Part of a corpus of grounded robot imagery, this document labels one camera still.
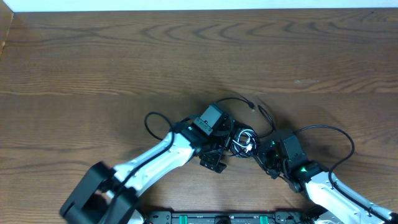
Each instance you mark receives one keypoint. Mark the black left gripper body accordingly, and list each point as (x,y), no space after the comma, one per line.
(216,154)

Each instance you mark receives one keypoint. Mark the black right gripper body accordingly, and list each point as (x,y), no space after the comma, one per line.
(267,158)

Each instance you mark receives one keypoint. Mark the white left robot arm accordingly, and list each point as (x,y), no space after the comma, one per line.
(111,195)

